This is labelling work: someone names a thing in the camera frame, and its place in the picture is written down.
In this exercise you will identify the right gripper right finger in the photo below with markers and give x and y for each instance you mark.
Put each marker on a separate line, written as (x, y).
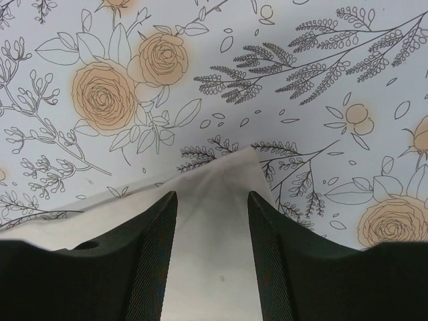
(303, 276)

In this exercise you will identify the floral table mat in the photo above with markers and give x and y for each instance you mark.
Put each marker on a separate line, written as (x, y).
(332, 95)

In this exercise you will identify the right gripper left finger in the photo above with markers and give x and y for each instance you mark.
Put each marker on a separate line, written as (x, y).
(119, 275)

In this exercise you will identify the cream t shirt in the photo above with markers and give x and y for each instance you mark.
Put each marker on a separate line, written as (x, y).
(212, 272)

